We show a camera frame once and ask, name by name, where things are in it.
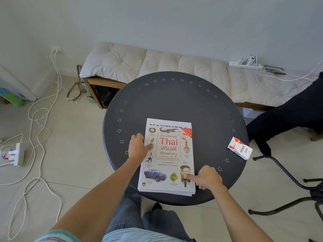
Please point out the person's right forearm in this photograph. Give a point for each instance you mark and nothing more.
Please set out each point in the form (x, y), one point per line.
(239, 214)

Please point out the white tufted bench cushion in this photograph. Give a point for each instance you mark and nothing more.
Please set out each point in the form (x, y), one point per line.
(181, 68)

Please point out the white magazine under book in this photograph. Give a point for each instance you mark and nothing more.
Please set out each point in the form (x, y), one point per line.
(166, 120)

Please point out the person's striped shirt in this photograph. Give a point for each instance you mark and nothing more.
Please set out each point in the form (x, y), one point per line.
(118, 236)

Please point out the small red white box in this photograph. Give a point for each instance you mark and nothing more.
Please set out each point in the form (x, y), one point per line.
(239, 148)

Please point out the wooden bench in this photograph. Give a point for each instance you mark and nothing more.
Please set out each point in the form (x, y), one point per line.
(106, 83)

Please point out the white charger plug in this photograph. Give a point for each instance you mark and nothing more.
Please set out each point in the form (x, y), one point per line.
(250, 59)

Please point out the dark flat item on cushion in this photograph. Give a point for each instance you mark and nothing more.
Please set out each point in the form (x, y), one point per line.
(275, 69)

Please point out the person's right thumb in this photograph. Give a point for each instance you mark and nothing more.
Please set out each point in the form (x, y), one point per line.
(199, 185)

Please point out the black chair base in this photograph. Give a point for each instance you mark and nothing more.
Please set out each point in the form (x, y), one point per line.
(292, 189)

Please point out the black bag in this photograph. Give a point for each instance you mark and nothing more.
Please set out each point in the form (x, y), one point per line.
(107, 96)

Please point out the white picture dictionary book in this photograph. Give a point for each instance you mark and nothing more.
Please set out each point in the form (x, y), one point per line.
(167, 158)

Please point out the person's black sock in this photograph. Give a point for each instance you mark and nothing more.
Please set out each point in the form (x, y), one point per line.
(156, 206)

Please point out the green blue toy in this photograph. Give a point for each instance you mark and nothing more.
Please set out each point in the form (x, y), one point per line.
(11, 97)

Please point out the person's left thumb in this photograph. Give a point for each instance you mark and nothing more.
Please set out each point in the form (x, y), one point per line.
(149, 146)

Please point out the green bag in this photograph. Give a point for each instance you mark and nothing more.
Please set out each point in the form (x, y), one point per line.
(89, 93)

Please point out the person's left hand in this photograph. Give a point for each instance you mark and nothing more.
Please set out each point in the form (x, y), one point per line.
(137, 149)

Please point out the person's left forearm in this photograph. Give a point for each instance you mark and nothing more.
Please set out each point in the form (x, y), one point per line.
(101, 199)

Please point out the person's right hand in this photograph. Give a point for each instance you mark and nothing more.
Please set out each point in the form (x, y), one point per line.
(209, 178)

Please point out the white wall socket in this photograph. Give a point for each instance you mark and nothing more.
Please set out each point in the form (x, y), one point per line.
(56, 49)

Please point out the person's blue jeans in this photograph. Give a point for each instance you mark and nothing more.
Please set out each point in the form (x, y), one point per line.
(156, 221)

